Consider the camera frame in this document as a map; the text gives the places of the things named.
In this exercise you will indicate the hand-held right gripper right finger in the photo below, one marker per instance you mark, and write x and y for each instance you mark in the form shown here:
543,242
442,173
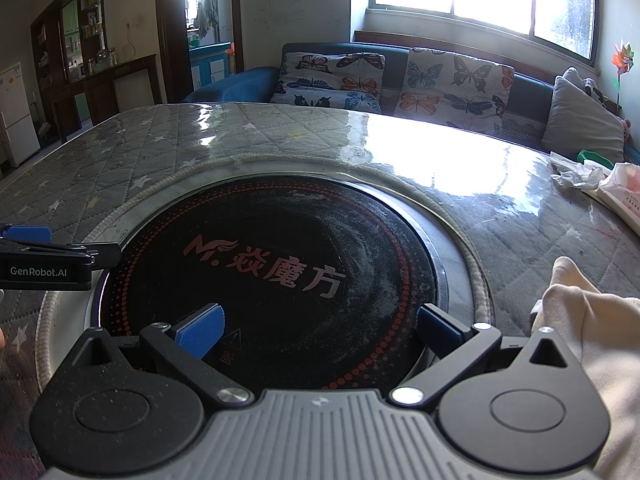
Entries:
436,324

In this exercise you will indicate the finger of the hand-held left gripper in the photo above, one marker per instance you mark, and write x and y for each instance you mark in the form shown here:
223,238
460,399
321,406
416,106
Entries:
27,233
102,254

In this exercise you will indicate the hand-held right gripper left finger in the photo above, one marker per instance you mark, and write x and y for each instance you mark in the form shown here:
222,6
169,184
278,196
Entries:
202,332

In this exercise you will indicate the cream shirt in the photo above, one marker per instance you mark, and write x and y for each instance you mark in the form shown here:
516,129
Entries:
590,350

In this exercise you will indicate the hanging grey clothes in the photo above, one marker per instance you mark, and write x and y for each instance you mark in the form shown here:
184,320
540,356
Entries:
206,15

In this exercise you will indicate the white refrigerator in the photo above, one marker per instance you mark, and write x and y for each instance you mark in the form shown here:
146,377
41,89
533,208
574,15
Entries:
17,115

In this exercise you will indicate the black round induction cooktop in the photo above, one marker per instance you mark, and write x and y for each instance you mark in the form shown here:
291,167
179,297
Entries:
280,240

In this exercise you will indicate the dark wooden display cabinet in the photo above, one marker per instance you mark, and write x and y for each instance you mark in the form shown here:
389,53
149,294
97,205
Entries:
100,90

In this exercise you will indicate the white board panel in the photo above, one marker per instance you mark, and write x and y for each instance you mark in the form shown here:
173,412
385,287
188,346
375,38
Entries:
134,86

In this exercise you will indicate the crumpled white plastic bag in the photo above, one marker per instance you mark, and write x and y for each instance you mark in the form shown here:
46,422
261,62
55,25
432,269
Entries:
575,172

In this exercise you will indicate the blue kitchen cabinet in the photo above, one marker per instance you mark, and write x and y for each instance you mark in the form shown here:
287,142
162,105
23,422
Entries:
210,67

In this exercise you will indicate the blue sofa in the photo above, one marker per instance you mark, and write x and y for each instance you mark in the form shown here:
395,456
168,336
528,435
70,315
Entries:
247,82

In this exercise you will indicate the green plastic object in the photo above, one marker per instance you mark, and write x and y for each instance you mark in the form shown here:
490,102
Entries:
597,157

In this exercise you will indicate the butterfly print cushion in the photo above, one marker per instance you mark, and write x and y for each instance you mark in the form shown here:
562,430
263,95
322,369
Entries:
325,80
450,90

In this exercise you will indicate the grey pillow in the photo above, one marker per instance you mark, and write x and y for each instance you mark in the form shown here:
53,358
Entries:
582,120

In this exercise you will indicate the colourful pinwheel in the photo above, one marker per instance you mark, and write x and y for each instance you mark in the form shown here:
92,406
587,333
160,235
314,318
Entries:
621,57

